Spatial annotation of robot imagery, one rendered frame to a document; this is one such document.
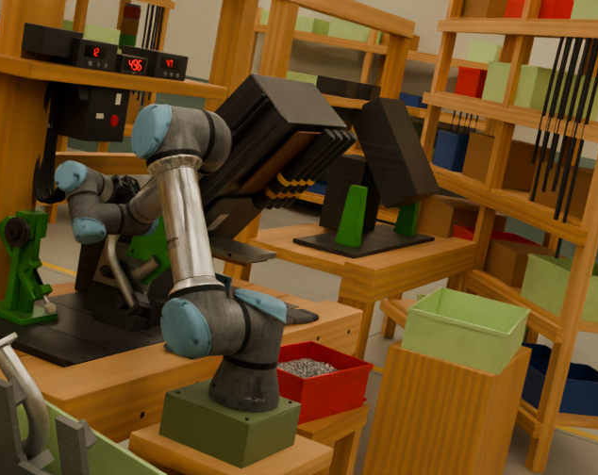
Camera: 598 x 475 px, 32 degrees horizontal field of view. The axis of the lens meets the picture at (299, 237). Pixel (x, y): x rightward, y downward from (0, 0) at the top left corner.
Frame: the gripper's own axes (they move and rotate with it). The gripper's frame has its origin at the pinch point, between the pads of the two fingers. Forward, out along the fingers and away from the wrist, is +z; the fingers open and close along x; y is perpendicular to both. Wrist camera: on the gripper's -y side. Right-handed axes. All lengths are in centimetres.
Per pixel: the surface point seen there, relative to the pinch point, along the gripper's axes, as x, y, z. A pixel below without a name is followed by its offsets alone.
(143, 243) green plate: -7.3, -3.0, 2.8
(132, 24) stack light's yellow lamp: 59, 16, 10
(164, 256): -14.0, 1.2, 2.5
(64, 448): -86, 28, -114
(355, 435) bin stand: -73, 18, 35
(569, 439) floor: -69, 30, 337
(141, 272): -15.9, -5.1, -0.5
